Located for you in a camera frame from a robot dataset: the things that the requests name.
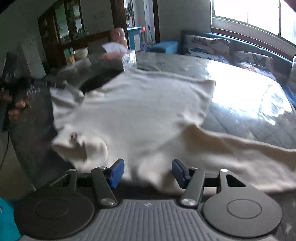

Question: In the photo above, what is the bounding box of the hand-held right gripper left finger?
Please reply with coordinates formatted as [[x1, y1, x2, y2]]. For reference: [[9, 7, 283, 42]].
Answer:
[[48, 159, 125, 208]]

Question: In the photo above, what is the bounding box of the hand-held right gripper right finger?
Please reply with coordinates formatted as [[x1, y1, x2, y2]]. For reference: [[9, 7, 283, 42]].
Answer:
[[171, 159, 251, 208]]

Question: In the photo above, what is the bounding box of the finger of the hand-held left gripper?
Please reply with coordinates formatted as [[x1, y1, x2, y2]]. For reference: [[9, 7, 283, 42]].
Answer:
[[32, 78, 68, 90]]

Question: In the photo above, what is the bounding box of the cream knit sweater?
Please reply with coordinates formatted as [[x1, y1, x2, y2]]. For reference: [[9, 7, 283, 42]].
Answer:
[[50, 67, 296, 194]]

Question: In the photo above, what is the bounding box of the person's left hand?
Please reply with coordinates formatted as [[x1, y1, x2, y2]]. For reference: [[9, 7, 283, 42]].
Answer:
[[0, 91, 31, 121]]

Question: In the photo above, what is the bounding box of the dark wooden display cabinet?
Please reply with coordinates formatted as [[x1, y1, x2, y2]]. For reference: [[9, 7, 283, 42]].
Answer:
[[38, 0, 123, 67]]

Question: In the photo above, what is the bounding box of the pink packet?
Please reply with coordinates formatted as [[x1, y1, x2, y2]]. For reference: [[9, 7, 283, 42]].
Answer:
[[104, 52, 126, 60]]

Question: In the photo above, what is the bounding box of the white tissue box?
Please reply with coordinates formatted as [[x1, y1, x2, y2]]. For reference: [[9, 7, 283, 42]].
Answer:
[[102, 42, 137, 70]]

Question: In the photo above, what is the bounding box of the pink bottle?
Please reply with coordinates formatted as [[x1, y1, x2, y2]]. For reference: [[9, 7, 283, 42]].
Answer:
[[110, 27, 127, 49]]

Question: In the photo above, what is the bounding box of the blue cabinet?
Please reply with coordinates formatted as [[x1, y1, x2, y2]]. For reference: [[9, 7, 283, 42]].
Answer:
[[127, 26, 144, 51]]

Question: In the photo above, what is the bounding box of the teal cloth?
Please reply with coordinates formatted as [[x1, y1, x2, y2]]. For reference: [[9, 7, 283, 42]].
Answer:
[[0, 197, 21, 241]]

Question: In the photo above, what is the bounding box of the blue sofa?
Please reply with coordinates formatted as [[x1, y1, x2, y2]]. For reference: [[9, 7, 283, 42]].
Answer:
[[148, 30, 296, 107]]

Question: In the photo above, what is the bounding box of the window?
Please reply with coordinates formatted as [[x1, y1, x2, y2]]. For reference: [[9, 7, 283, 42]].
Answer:
[[211, 0, 296, 44]]

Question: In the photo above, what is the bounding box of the dark wooden door frame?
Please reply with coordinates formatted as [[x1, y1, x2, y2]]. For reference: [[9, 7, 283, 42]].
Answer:
[[110, 0, 129, 30]]

